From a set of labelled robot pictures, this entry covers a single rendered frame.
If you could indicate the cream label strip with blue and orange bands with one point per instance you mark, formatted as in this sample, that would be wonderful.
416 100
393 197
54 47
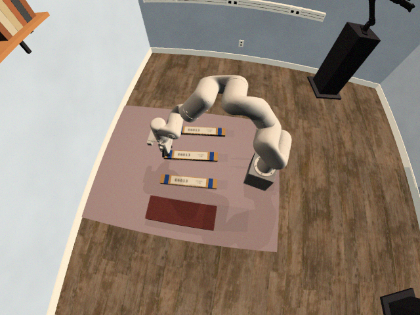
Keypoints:
192 155
189 181
204 131

